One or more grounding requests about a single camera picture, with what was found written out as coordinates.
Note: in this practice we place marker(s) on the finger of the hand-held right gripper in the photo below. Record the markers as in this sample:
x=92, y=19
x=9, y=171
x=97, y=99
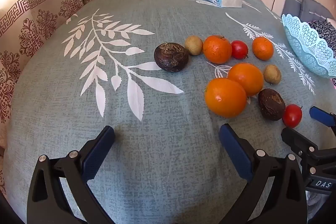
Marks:
x=298, y=138
x=321, y=114

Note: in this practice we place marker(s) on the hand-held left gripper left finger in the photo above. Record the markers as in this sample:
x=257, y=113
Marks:
x=97, y=153

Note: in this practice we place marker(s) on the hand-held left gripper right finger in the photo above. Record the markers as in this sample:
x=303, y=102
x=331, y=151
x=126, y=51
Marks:
x=236, y=153

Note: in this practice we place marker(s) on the red tomato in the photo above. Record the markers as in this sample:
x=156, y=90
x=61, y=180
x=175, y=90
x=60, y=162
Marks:
x=292, y=115
x=239, y=49

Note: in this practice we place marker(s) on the large orange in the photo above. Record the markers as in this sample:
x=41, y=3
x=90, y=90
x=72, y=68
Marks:
x=225, y=97

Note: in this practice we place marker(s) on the small brown round fruit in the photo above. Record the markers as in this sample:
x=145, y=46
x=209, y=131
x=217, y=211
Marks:
x=272, y=74
x=193, y=45

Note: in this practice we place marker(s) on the light blue lattice basket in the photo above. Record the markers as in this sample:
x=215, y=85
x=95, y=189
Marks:
x=309, y=48

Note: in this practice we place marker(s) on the smooth orange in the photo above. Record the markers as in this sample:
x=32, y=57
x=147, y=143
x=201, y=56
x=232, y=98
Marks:
x=246, y=77

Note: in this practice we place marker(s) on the small orange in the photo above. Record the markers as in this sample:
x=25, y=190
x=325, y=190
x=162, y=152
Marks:
x=262, y=48

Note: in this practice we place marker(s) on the orange with stem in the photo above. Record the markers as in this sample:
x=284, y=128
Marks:
x=217, y=49

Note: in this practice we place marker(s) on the large dark wrinkled passion fruit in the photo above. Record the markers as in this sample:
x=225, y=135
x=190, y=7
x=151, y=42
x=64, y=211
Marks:
x=171, y=56

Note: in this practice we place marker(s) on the teal leaf-print tablecloth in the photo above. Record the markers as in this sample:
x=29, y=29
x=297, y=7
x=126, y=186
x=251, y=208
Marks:
x=131, y=98

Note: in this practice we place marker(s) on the leopard print cloth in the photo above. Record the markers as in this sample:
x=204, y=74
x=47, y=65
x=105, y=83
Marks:
x=324, y=29

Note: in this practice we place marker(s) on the beige patterned curtain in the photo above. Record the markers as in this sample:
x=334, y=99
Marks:
x=47, y=8

